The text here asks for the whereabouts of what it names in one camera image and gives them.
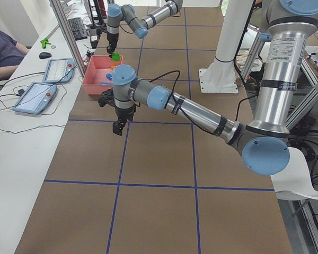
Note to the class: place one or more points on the green block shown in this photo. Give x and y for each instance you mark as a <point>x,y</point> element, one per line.
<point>115,57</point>

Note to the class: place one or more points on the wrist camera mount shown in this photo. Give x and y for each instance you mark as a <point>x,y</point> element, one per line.
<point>106,98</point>

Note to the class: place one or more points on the far teach pendant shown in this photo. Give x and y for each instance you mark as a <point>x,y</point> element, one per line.
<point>59,70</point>

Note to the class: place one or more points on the seated person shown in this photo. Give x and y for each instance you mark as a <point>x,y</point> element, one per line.
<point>11,55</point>

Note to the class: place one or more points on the green plastic tool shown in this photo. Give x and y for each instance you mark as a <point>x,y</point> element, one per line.
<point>45,42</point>

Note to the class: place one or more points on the white camera pole stand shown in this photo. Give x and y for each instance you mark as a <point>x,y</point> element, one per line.
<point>220,76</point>

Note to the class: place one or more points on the white chair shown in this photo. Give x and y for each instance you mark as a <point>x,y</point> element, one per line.
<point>294,183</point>

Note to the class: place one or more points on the pink plastic box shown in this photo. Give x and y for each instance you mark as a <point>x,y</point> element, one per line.
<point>96,72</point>

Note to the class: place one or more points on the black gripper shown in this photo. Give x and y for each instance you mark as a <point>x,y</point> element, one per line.
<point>124,114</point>
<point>112,40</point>

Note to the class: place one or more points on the black computer mouse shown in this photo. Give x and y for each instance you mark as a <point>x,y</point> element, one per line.
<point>45,55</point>

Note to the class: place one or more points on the aluminium frame post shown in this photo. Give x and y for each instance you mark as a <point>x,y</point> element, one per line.
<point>67,33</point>

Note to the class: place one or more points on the teach pendant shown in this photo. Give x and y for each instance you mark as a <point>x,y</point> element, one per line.
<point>36,98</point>
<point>59,70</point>

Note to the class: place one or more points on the black keyboard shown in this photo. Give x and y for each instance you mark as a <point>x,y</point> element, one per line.
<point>78,28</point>

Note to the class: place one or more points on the near teach pendant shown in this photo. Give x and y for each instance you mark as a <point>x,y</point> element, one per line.
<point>36,98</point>

